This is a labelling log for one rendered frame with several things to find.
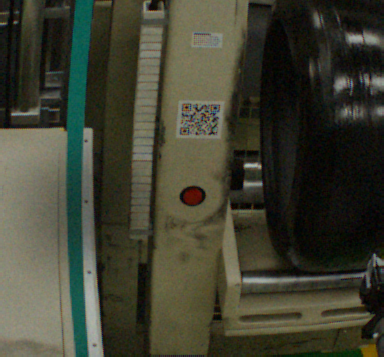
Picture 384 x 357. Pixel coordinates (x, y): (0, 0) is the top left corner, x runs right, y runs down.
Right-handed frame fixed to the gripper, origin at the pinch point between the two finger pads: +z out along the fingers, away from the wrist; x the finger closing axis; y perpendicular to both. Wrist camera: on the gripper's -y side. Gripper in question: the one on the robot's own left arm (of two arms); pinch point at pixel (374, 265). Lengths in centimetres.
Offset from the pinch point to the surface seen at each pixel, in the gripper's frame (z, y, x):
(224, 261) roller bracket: 13.0, -8.0, 26.7
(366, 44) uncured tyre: 12.8, 39.2, 5.3
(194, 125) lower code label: 17.0, 18.2, 33.7
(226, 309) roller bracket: 6.3, -14.7, 26.2
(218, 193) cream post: 17.4, 4.1, 28.5
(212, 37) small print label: 17, 36, 32
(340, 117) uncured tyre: 2.7, 29.9, 11.9
